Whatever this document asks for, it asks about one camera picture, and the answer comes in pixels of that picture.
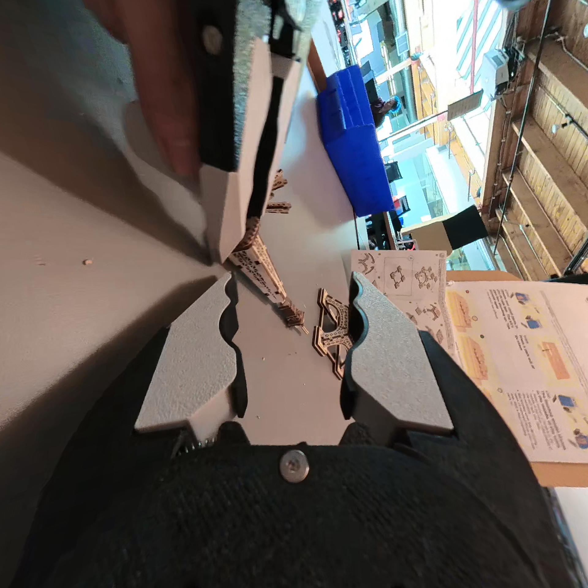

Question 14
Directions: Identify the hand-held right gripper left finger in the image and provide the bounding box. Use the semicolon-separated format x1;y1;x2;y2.
134;271;249;443

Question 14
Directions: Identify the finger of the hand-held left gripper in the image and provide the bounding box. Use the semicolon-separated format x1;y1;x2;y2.
125;38;275;266
249;47;305;219

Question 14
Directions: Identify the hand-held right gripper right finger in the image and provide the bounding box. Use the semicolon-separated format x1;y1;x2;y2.
340;271;455;446

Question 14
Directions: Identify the wooden tower model section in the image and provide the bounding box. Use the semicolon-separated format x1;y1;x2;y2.
228;169;309;334

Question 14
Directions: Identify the grey desk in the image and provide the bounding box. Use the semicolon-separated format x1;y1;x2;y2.
0;0;368;588

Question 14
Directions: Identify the person's left hand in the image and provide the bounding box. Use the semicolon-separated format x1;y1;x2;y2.
84;0;204;179

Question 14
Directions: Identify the wooden tower model base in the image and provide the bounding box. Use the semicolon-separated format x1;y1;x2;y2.
312;288;356;381

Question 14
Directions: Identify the white folded assembly instruction sheet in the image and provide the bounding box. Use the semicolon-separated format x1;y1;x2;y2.
350;249;456;364

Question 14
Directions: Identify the blue plastic storage bin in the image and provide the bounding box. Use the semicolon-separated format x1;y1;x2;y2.
316;64;397;218

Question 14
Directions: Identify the colour printed instruction poster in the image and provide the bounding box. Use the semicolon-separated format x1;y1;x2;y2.
443;280;588;465

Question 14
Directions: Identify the tan board with black sheet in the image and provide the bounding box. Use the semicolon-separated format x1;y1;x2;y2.
403;205;488;252

